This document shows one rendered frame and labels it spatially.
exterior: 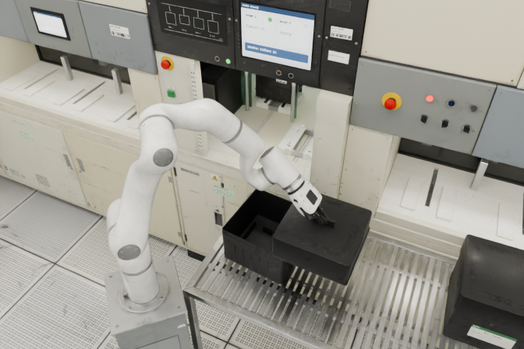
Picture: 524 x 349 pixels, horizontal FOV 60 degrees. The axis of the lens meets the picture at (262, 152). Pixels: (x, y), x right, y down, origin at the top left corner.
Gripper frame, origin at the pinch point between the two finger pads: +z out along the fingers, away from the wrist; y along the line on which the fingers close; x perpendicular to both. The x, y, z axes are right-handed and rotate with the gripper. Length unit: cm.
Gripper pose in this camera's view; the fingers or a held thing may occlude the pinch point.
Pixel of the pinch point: (321, 217)
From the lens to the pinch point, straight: 166.2
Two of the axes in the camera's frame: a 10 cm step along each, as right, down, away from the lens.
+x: -6.4, 3.5, 6.9
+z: 6.3, 7.5, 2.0
